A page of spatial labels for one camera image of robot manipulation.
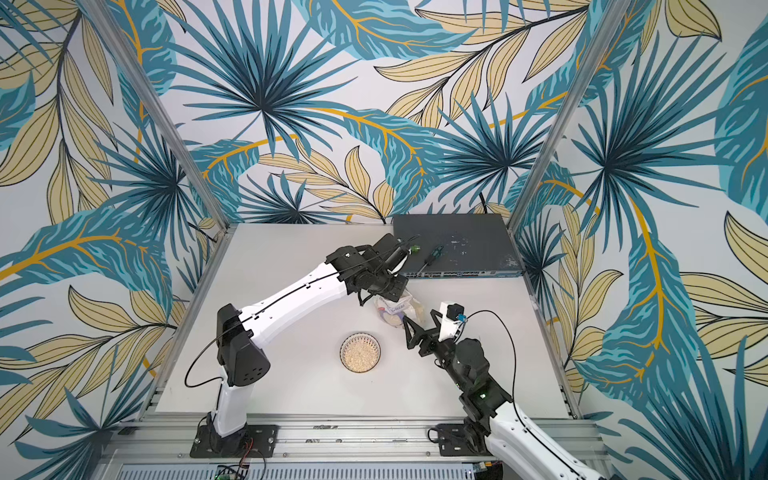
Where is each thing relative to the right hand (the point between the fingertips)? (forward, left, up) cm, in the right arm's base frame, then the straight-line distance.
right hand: (404, 324), depth 75 cm
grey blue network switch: (+38, -24, -14) cm, 47 cm away
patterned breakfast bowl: (-2, +12, -13) cm, 17 cm away
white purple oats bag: (+5, +2, -2) cm, 6 cm away
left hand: (+8, +2, +3) cm, 9 cm away
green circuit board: (-29, +44, -19) cm, 56 cm away
